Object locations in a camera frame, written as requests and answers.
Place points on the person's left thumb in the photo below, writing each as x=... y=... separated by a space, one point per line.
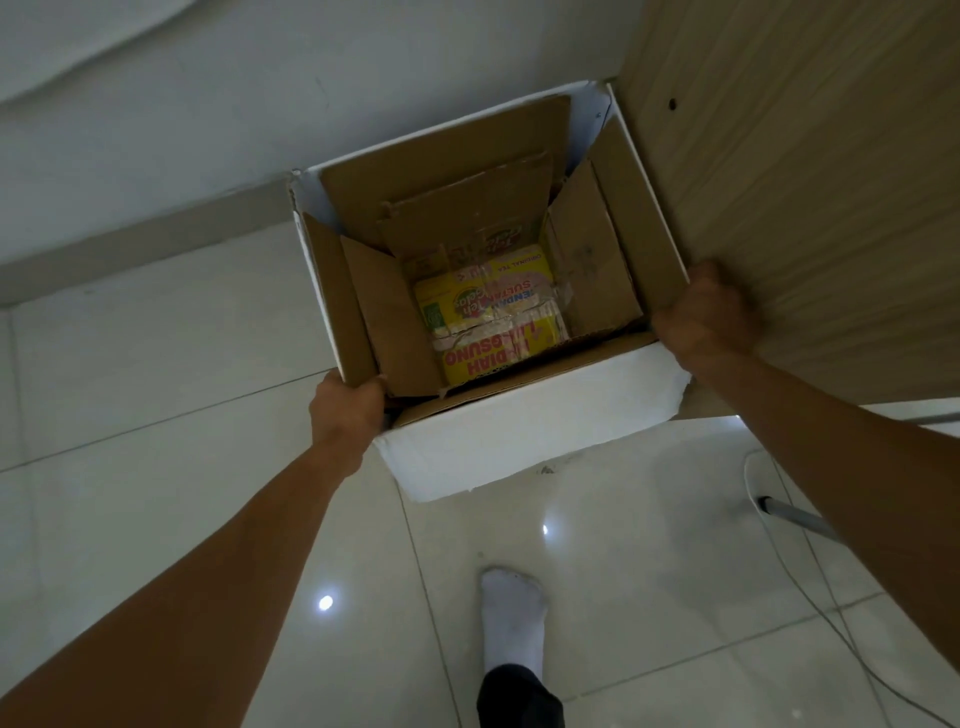
x=369 y=388

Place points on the person's left hand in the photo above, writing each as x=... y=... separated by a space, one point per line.
x=343 y=412

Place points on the yellow tea packet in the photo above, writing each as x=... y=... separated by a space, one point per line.
x=484 y=289

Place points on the white cardboard box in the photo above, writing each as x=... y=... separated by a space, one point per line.
x=480 y=315

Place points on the yellow packet with pink print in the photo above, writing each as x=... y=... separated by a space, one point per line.
x=501 y=351

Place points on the person's black trouser leg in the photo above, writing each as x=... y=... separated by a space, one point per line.
x=517 y=697

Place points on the person's white sock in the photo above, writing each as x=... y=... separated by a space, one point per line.
x=512 y=622

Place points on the person's right forearm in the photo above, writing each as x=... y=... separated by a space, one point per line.
x=847 y=480

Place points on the wooden table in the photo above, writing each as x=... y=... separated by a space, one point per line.
x=810 y=187

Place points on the grey metal table leg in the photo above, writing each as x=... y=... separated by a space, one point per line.
x=796 y=517

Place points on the person's left forearm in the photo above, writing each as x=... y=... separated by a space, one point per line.
x=180 y=592

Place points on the person's right hand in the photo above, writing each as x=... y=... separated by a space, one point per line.
x=703 y=311

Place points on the person's right fingers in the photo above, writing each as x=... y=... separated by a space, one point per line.
x=705 y=271

